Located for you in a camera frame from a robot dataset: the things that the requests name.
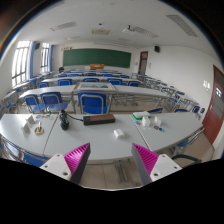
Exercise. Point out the red-brown door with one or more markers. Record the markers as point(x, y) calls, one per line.
point(213, 116)

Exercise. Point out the orange lectern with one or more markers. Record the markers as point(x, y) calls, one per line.
point(96, 66)

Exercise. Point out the green chalkboard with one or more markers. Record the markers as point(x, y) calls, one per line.
point(96, 57)

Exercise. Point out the dark grey power strip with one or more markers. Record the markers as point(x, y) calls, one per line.
point(99, 119)

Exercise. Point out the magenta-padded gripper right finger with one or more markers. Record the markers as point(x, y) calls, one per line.
point(163, 165)

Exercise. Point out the blue round sticker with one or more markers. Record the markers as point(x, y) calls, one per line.
point(161, 129)

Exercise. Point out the dark round sticker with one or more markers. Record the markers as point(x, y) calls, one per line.
point(156, 127)

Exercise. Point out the group of blue chairs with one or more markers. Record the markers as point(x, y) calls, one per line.
point(115, 81)

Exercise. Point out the white three-port charger block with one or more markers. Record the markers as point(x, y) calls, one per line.
point(119, 134)

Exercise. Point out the long grey desk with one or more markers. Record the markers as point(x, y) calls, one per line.
point(140, 90)

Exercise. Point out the large bright window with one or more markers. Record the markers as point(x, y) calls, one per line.
point(20, 63)

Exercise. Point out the blue metal-framed chair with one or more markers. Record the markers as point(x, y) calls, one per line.
point(32, 101)
point(93, 102)
point(53, 100)

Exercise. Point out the black wall speaker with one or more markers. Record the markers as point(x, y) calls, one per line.
point(156, 49)
point(37, 46)

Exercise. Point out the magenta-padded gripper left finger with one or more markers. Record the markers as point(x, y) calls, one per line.
point(56, 165)

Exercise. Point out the small gold stand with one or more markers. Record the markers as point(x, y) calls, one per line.
point(39, 130)

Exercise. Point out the group of ceiling light panels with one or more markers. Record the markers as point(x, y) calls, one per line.
point(63, 25)

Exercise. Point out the blue curtain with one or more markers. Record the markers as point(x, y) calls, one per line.
point(31, 60)
point(50, 56)

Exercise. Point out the narrow bright window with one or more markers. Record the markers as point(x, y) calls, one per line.
point(44, 56)

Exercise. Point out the white box with green print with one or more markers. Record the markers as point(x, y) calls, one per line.
point(146, 121)

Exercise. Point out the white ceiling projector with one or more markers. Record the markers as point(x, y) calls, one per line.
point(128, 29)

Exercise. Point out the framed picture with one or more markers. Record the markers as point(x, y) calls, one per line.
point(95, 86)

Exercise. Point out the ceiling air conditioner panel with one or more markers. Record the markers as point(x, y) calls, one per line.
point(100, 31)

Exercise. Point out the brown classroom door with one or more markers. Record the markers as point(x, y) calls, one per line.
point(143, 63)

